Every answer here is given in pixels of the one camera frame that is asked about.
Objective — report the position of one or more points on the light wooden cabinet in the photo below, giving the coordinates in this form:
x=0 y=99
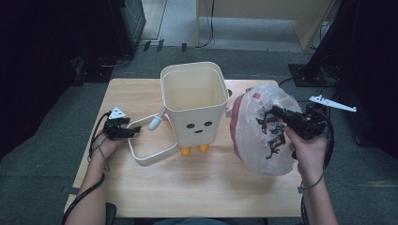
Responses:
x=309 y=28

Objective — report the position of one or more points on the translucent plastic bag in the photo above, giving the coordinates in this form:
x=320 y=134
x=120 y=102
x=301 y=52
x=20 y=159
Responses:
x=250 y=146

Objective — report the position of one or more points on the person's right hand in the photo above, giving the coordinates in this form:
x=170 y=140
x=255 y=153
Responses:
x=309 y=156

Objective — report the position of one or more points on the cream bin with face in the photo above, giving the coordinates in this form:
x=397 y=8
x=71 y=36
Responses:
x=178 y=137

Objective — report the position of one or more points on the person's left hand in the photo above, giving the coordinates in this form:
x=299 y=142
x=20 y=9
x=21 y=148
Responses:
x=106 y=148

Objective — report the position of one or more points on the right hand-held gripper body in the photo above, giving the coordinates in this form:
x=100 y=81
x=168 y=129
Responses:
x=308 y=126

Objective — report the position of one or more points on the black floor tape strip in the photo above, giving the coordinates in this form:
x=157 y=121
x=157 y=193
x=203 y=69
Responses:
x=184 y=47
x=147 y=45
x=160 y=45

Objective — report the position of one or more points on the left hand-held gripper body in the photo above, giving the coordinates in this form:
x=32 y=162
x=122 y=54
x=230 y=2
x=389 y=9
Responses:
x=114 y=129

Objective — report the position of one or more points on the black tape mark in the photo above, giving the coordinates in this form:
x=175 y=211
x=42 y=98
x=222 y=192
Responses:
x=72 y=191

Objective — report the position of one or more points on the black cabinet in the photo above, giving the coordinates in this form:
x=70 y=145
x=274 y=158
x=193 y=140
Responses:
x=134 y=18

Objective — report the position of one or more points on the black stand base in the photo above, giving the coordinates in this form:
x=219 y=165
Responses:
x=94 y=75
x=297 y=75

